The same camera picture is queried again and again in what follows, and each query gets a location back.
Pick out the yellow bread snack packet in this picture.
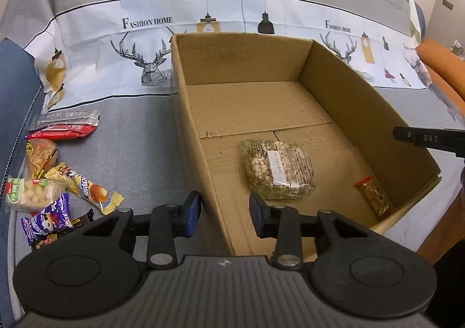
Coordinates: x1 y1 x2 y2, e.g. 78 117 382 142
44 163 124 215

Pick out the purple snack packet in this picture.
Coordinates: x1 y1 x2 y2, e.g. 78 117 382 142
20 192 73 246

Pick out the green label sachima packet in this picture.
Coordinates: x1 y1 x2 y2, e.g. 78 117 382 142
6 178 65 212

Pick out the clear nut snack bag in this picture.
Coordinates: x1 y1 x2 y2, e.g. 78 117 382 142
239 139 316 200

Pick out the orange cushion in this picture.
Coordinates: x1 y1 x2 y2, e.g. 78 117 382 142
416 39 464 115

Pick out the dark brown snack packet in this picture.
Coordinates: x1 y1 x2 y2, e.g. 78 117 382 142
31 208 94 251

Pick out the small red gold snack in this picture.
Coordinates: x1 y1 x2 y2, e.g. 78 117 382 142
355 177 392 220

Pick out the brown cardboard box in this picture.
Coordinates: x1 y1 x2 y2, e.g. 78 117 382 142
172 33 440 256

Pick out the red snack stick packet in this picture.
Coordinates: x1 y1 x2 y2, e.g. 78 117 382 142
24 124 97 140

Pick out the silver snack stick packet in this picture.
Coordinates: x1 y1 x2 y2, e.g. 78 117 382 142
29 110 100 131

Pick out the clear cracker snack bag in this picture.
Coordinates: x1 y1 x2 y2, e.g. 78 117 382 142
25 139 58 179

